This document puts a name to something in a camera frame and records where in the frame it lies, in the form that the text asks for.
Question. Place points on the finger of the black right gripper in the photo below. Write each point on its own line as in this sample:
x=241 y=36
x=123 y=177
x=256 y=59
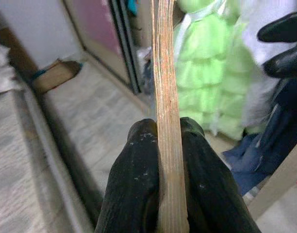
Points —
x=284 y=29
x=286 y=64

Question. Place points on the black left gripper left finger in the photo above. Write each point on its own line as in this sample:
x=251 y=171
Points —
x=131 y=184

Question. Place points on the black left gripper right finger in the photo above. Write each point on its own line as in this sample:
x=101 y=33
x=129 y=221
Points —
x=211 y=194

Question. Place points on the colourful children's book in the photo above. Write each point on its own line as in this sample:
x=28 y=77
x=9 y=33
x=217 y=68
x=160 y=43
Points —
x=168 y=97

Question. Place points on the white garment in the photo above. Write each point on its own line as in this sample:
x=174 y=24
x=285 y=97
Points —
x=250 y=14

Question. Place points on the blue denim garment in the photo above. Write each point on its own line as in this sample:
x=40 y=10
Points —
x=255 y=157

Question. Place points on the beige wooden plank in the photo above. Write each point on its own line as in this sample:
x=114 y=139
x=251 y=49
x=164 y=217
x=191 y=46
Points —
x=279 y=179

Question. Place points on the light green ruffled dress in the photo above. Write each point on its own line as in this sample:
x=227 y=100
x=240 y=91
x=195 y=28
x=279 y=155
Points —
x=206 y=72

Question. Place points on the white quilted mattress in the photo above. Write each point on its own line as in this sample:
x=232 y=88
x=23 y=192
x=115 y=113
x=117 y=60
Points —
x=15 y=157

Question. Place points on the small brown box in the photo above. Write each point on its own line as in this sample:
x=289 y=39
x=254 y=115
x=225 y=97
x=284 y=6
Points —
x=56 y=75

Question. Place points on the wardrobe sliding door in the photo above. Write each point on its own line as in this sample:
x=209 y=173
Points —
x=95 y=29

